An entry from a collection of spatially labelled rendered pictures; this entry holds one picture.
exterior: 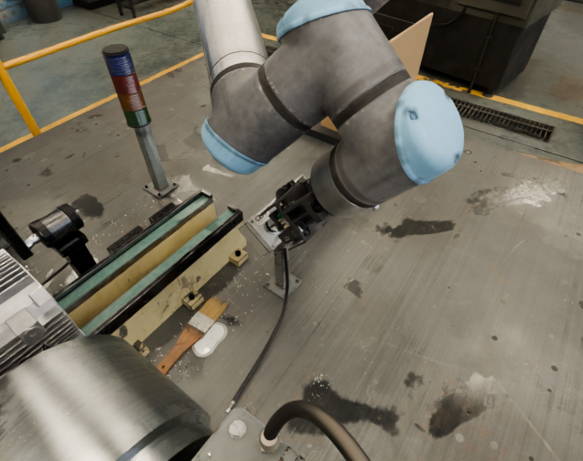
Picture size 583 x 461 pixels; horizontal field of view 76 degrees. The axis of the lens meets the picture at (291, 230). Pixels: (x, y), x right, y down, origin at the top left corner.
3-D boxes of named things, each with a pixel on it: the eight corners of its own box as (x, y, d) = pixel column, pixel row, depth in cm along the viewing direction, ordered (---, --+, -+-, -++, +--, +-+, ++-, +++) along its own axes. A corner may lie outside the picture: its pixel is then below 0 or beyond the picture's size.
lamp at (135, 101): (131, 114, 93) (125, 97, 90) (116, 107, 96) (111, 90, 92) (150, 104, 96) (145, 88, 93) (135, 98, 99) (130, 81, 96)
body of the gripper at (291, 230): (255, 215, 56) (296, 185, 46) (289, 185, 61) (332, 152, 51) (287, 253, 57) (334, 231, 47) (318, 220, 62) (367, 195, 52)
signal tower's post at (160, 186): (159, 199, 112) (110, 58, 82) (142, 189, 116) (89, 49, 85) (179, 186, 117) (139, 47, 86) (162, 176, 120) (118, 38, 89)
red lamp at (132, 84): (125, 97, 90) (119, 79, 87) (111, 90, 92) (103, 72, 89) (145, 88, 93) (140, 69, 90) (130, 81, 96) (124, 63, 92)
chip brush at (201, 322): (168, 380, 75) (167, 378, 75) (150, 368, 77) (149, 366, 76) (230, 305, 87) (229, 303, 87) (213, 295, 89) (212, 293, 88)
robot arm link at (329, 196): (354, 127, 47) (400, 187, 48) (332, 145, 51) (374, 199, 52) (315, 162, 42) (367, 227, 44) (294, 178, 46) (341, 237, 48)
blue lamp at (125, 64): (119, 79, 87) (113, 59, 83) (103, 72, 89) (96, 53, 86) (140, 69, 90) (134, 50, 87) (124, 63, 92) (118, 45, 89)
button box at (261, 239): (261, 257, 71) (274, 251, 67) (236, 229, 70) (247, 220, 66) (311, 208, 80) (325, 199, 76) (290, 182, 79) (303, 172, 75)
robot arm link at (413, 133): (437, 61, 37) (489, 144, 38) (357, 123, 48) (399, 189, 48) (387, 85, 32) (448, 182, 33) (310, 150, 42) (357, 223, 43)
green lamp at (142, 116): (136, 130, 96) (131, 114, 93) (123, 123, 99) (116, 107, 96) (155, 120, 100) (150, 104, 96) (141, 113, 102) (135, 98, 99)
